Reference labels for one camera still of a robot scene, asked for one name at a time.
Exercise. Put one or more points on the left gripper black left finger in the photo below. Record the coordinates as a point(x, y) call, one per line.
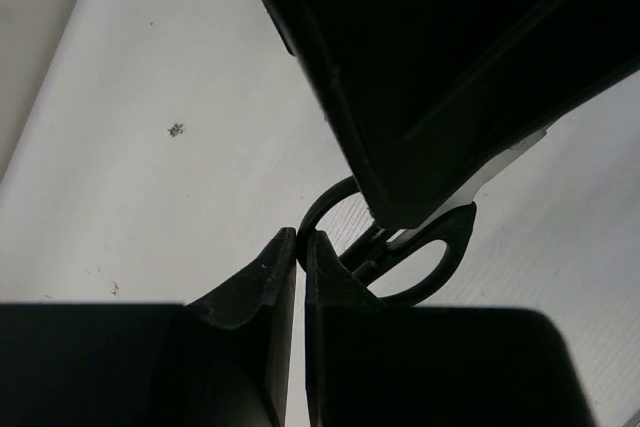
point(221, 360)

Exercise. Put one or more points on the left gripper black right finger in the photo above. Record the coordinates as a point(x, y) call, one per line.
point(368, 364)

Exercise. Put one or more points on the black handled scissors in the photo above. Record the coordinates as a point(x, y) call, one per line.
point(378, 250)

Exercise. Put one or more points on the black two-compartment organizer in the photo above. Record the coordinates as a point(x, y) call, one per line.
point(420, 94)

